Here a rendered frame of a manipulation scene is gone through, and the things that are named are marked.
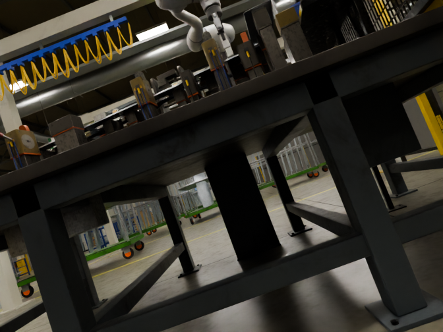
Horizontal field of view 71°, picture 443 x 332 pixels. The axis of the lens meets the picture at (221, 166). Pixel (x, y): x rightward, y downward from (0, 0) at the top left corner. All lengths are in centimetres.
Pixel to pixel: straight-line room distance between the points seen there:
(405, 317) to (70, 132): 140
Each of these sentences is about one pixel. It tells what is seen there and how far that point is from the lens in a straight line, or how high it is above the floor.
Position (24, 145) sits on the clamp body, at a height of 98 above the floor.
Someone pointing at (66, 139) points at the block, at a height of 93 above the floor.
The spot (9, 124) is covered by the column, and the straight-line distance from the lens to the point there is 980.
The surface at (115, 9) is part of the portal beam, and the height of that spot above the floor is 328.
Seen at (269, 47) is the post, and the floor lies 85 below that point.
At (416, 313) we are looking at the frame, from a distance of 97.
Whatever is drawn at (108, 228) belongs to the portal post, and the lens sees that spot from 808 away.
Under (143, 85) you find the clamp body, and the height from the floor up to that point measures 100.
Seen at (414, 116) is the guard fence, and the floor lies 51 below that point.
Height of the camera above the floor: 45
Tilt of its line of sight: 5 degrees up
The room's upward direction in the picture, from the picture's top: 21 degrees counter-clockwise
